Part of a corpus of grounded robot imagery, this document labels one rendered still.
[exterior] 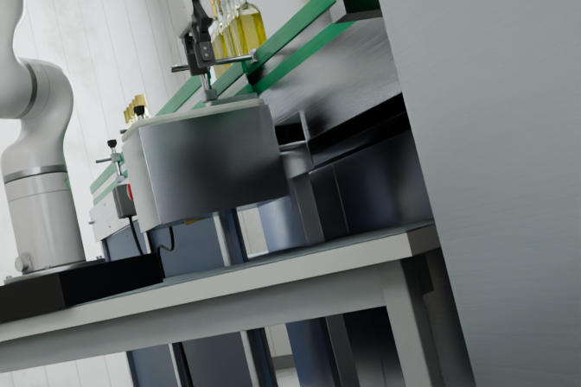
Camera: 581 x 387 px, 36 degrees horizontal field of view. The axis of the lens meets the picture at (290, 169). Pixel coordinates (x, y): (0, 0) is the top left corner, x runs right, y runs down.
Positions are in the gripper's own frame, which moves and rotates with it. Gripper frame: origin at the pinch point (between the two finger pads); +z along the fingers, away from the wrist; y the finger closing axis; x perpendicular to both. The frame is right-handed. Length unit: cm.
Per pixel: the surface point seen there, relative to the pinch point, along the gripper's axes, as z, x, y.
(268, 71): 2.5, -14.2, 6.5
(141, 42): -108, -88, 399
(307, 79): 9.2, -12.0, -15.1
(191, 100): 1.5, -4.8, 28.3
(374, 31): 9.2, -11.9, -41.0
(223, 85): -0.3, -11.9, 27.1
